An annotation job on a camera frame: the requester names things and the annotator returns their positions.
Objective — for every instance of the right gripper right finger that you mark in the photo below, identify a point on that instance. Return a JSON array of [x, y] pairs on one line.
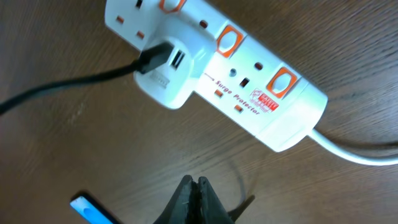
[[206, 206]]

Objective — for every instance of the blue Galaxy smartphone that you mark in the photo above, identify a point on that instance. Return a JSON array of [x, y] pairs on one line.
[[91, 210]]

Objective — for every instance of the white charger plug adapter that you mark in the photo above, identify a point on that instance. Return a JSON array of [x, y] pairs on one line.
[[174, 81]]

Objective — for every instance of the white power strip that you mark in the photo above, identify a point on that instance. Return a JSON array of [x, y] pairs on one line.
[[244, 79]]

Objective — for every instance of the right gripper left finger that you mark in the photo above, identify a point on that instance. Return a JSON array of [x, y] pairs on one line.
[[177, 209]]

